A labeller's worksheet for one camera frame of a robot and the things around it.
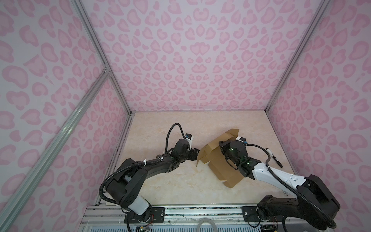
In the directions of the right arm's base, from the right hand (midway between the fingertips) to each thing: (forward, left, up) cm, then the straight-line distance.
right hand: (217, 140), depth 84 cm
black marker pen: (-3, -38, -16) cm, 41 cm away
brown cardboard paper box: (-7, +4, -3) cm, 8 cm away
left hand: (-2, +12, -7) cm, 13 cm away
